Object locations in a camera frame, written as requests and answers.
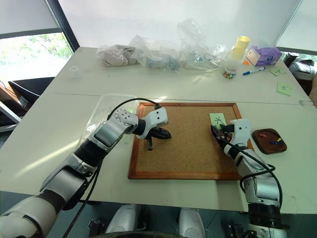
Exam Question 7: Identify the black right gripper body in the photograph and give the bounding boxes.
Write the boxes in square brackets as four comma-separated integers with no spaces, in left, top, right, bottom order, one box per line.
[215,124,235,143]

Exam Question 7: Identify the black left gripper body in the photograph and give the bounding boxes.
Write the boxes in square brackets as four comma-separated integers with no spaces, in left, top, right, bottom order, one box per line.
[145,126,166,141]

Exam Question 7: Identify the green note with blue cross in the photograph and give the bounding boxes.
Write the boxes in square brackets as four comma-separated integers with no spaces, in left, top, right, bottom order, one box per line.
[209,113,227,127]

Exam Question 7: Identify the brown wooden tray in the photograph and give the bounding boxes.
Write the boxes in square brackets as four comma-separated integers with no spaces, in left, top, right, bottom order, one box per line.
[252,128,288,155]

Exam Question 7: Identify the clear plastic box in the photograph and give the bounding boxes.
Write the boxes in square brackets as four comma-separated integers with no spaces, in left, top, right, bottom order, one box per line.
[81,93,138,145]

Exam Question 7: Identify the clear jar of colourful pushpins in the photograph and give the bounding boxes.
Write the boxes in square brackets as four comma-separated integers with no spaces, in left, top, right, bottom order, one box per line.
[221,61,239,81]

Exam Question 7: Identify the green note marked five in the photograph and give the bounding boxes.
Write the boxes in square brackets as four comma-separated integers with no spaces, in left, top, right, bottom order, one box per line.
[276,82,292,96]

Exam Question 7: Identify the green note with scribble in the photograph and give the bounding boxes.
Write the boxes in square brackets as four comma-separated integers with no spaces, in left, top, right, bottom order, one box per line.
[269,67,287,76]

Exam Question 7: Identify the purple tissue box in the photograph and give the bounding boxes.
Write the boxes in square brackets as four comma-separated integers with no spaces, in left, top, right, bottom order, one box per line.
[246,45,283,67]

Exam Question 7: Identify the wood framed cork board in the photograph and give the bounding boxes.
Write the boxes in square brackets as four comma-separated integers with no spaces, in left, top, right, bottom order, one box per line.
[127,102,255,180]

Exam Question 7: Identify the blue whiteboard marker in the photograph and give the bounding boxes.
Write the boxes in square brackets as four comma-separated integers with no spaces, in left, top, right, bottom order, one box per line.
[242,66,266,76]

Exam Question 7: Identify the plastic bag with grey items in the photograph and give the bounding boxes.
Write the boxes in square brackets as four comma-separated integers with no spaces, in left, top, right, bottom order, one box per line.
[128,34,182,74]

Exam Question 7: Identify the white rounded robot leg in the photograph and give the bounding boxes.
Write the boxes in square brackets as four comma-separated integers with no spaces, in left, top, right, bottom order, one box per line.
[178,207,207,238]
[106,204,138,234]

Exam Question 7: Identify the stack of yellow cups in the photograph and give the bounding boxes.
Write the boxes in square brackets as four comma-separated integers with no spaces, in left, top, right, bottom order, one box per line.
[228,35,251,60]

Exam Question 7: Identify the large clear plastic bag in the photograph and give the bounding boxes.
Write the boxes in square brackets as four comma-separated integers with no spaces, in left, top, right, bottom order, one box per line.
[176,18,231,73]

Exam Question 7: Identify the plastic bag with beige cloth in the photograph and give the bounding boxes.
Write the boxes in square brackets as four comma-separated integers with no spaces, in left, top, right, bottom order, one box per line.
[96,44,140,67]

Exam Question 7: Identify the black and silver equipment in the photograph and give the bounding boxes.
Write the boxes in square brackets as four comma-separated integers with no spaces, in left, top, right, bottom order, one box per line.
[282,51,317,82]

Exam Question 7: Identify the small clear plastic cup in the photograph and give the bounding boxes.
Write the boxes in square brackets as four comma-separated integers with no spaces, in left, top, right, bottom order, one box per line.
[70,65,83,80]

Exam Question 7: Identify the black chair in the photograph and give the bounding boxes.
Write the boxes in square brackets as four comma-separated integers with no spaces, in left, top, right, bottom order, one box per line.
[8,76,55,106]

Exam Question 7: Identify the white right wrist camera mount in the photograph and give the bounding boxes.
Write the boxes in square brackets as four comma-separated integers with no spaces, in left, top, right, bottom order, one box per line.
[229,119,253,150]

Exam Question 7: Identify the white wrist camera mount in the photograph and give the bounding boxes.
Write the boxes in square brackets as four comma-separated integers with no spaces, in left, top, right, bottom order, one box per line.
[229,119,253,150]
[135,107,169,140]

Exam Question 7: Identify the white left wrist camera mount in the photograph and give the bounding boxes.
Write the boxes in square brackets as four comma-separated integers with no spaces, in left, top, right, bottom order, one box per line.
[135,107,169,140]

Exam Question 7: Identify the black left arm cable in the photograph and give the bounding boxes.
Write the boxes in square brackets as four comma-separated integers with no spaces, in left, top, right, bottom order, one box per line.
[61,98,161,238]

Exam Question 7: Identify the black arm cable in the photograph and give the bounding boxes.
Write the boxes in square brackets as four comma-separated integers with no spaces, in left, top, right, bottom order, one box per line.
[61,98,161,238]
[221,138,283,208]

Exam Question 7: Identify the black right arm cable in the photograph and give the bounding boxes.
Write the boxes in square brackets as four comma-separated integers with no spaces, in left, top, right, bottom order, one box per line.
[221,138,283,208]

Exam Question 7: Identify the black window frame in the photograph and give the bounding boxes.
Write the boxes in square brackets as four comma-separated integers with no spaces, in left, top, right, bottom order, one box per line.
[46,0,80,53]

